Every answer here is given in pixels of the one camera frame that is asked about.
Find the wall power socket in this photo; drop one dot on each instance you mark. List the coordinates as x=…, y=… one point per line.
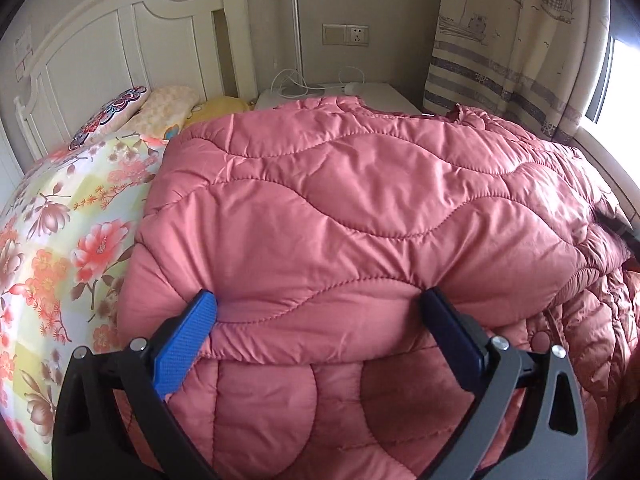
x=348, y=35

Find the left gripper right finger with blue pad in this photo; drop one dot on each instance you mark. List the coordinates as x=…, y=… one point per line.
x=549, y=437

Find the white wooden headboard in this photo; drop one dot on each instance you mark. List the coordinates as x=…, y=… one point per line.
x=105, y=46

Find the patterned beige curtain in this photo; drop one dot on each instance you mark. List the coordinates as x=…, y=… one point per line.
x=533, y=62

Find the silver vertical lamp pole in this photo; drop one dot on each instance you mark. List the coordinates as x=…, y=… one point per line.
x=298, y=44

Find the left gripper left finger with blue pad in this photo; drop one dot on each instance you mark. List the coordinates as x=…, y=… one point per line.
x=112, y=420

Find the yellow pillow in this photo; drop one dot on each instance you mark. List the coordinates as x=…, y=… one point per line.
x=216, y=108

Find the white bedside table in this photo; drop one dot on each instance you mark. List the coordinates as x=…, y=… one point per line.
x=375, y=95

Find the white paper wall notice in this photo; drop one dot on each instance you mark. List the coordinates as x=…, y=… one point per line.
x=22, y=53

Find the floral bed sheet mattress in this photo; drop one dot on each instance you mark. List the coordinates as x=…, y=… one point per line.
x=66, y=240

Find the colourful embroidered pillow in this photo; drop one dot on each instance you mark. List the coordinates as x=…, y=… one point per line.
x=111, y=116

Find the pink quilted jacket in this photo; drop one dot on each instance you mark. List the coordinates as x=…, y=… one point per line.
x=316, y=225

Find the beige fluffy pillow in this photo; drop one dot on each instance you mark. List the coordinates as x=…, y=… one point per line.
x=164, y=113

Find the dark framed window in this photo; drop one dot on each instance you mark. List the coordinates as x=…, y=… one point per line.
x=616, y=122

